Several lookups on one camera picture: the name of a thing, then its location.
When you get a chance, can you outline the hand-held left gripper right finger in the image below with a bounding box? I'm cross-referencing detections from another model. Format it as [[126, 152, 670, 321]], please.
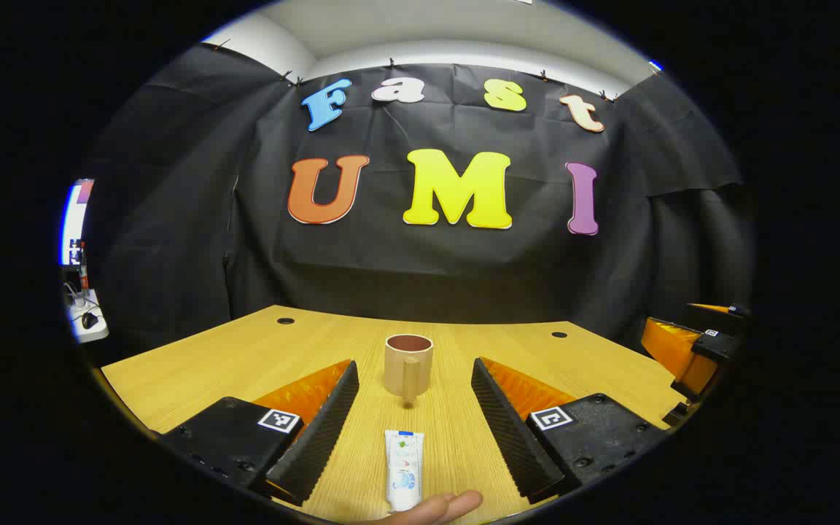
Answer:
[[471, 357, 672, 505]]

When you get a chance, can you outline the white toothpaste tube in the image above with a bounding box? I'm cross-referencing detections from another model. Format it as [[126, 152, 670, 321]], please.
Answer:
[[384, 429, 425, 513]]

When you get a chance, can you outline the bright screen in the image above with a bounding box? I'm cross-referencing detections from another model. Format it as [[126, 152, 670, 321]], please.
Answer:
[[61, 179, 94, 267]]

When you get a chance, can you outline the wooden desktop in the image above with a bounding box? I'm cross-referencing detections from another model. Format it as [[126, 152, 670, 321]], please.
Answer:
[[99, 305, 691, 524]]

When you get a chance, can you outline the white side table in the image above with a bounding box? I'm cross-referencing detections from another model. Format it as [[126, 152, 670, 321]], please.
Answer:
[[63, 288, 109, 343]]

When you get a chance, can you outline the beige cup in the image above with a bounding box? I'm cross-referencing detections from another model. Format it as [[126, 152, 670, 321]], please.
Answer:
[[384, 334, 434, 404]]

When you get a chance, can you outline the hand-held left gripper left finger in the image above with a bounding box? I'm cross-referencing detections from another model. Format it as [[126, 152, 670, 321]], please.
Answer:
[[160, 359, 360, 508]]

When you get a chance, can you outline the black backdrop cloth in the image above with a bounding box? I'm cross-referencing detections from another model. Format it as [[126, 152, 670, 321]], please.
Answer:
[[81, 44, 756, 365]]

